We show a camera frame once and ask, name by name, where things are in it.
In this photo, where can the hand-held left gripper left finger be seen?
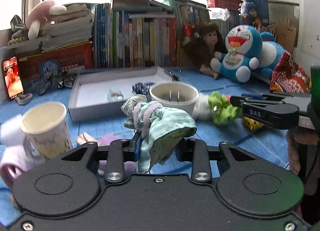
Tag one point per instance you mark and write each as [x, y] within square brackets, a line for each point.
[116, 155]

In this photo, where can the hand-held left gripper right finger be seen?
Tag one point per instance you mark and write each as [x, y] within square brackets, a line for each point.
[198, 155]

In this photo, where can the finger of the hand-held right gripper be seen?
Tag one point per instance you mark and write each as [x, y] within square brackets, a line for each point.
[270, 117]
[250, 99]

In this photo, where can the green scrunchie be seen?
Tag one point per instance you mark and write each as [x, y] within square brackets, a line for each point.
[223, 110]

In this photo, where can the purple fuzzy scrunchie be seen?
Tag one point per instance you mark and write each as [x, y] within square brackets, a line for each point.
[146, 113]

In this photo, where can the white cardboard box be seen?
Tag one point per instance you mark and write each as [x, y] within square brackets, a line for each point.
[100, 88]

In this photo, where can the pink soft cloth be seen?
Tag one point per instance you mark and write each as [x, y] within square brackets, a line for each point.
[86, 138]

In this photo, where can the person's right hand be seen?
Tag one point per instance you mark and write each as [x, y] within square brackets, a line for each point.
[293, 150]

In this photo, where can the yellow checked item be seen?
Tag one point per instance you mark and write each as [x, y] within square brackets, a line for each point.
[252, 123]

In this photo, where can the blue table cloth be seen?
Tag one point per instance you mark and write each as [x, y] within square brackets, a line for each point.
[262, 143]

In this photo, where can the red snack bag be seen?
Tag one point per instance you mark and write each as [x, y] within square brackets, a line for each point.
[290, 77]

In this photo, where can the blue cat plush toy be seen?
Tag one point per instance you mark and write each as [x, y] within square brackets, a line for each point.
[240, 50]

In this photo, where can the small clear packet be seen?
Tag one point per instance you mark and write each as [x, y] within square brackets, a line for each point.
[115, 95]

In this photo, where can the white paper bowl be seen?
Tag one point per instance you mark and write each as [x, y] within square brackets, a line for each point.
[175, 89]

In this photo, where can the brown-haired doll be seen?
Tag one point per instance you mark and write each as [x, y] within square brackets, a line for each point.
[203, 45]

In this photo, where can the cream paper cup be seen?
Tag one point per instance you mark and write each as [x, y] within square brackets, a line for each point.
[47, 133]

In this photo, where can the dark blue patterned cloth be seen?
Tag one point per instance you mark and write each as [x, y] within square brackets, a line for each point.
[140, 87]

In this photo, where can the brown cardboard box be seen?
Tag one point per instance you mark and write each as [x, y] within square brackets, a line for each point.
[287, 34]

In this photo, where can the clear plastic bag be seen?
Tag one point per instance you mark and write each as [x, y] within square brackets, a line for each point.
[220, 13]

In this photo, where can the red can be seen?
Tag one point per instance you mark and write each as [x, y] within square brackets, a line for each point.
[187, 33]

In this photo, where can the blue printed box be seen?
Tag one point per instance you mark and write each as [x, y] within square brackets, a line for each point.
[256, 8]

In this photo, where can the metal bicycle model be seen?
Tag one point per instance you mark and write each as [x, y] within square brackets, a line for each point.
[57, 82]

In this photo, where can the red plastic basket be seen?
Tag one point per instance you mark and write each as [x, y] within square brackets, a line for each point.
[223, 1]

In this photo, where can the red printed box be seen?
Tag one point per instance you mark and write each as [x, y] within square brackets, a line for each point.
[55, 62]

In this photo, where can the row of upright books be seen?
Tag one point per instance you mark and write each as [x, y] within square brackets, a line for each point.
[135, 43]

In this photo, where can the smartphone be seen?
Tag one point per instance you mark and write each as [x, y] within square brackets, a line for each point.
[12, 78]

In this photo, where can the stack of flat books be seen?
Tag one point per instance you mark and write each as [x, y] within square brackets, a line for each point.
[67, 30]

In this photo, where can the pink plush toy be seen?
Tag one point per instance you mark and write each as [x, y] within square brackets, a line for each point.
[41, 18]

